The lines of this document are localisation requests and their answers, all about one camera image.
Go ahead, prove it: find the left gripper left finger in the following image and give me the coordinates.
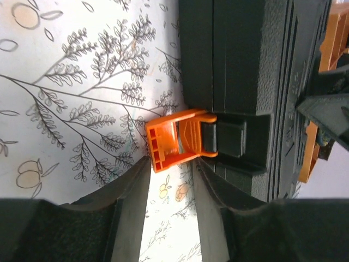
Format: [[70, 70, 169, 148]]
[[1, 157, 151, 261]]

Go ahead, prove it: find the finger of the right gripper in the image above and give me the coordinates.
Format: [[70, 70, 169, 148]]
[[297, 65, 348, 150]]

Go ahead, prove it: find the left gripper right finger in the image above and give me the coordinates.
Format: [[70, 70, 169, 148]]
[[192, 158, 348, 261]]

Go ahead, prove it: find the black plastic tool case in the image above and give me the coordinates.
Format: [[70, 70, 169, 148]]
[[146, 1, 332, 201]]

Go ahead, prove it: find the wooden compartment tray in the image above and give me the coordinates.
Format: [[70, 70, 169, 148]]
[[297, 2, 348, 183]]

